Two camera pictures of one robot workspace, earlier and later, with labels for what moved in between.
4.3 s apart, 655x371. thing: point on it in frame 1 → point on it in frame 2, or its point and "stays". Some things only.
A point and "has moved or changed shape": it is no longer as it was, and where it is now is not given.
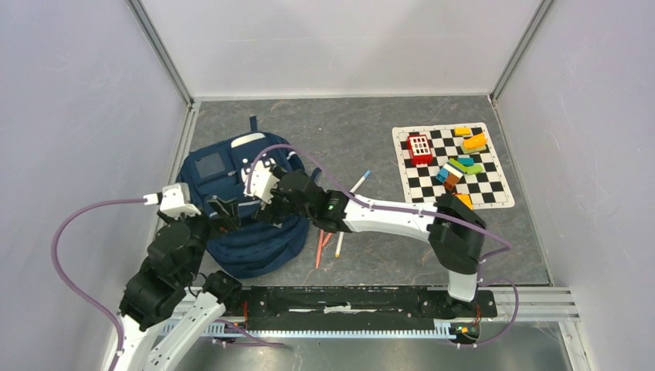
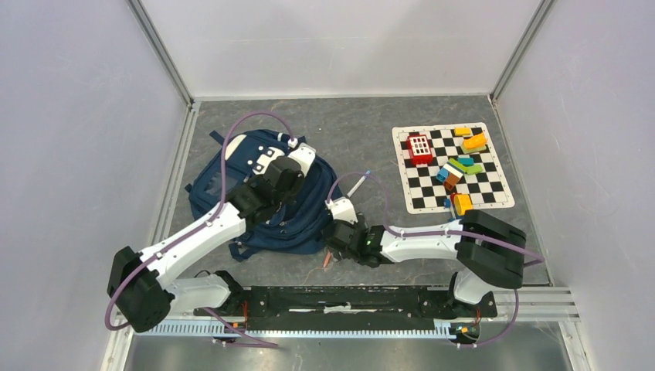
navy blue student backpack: x=215 y=168 has moved or changed shape
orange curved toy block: x=474 y=144 stays
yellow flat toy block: x=463 y=131 stays
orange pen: x=320 y=247 → x=327 y=260
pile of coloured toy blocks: x=454 y=169 stays
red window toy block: x=419 y=149 stays
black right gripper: x=267 y=212 → x=361 y=226
